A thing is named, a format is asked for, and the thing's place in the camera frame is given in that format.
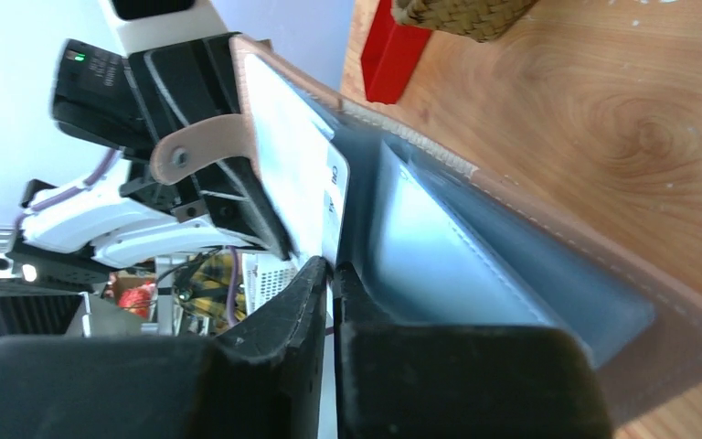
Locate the white patterned card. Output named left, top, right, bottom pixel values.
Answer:
left=243, top=54, right=349, bottom=264

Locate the pink card holder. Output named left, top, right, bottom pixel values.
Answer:
left=149, top=35, right=702, bottom=428

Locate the woven olive divided tray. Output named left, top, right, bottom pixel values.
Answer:
left=391, top=0, right=538, bottom=43

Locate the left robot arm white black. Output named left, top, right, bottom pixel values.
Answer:
left=7, top=33, right=292, bottom=284

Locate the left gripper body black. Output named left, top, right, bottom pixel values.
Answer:
left=51, top=34, right=249, bottom=237

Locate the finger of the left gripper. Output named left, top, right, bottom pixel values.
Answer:
left=193, top=157, right=293, bottom=261

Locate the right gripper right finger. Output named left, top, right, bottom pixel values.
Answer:
left=333, top=263, right=614, bottom=438

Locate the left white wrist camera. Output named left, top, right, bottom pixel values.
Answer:
left=99, top=0, right=229, bottom=57

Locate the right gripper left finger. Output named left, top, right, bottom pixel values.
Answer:
left=0, top=256, right=328, bottom=438

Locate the red box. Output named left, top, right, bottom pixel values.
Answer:
left=360, top=1, right=432, bottom=104

